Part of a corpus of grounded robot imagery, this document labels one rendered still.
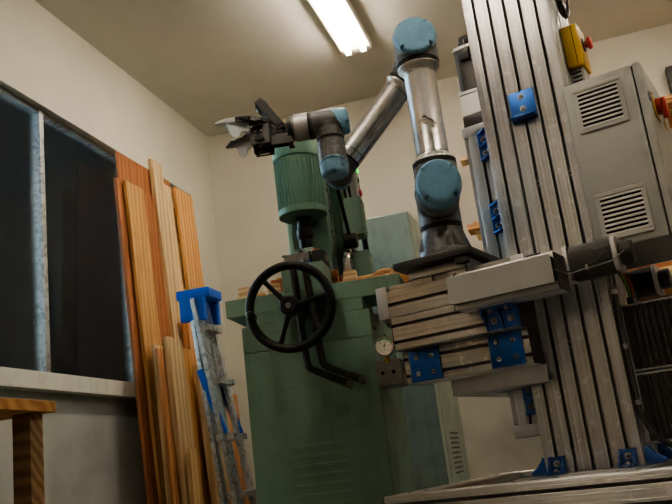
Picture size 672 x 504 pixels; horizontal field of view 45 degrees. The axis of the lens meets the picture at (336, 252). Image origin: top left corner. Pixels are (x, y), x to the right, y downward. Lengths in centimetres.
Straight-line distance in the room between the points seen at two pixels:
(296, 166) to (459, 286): 109
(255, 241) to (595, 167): 362
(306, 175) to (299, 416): 85
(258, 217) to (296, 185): 270
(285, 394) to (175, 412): 147
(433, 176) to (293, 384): 93
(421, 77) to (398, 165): 318
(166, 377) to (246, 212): 184
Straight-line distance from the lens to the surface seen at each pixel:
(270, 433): 268
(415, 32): 225
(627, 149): 222
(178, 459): 407
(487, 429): 500
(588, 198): 222
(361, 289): 266
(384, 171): 538
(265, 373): 270
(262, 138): 222
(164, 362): 413
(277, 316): 271
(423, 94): 220
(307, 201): 287
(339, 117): 219
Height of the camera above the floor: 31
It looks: 15 degrees up
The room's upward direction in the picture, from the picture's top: 7 degrees counter-clockwise
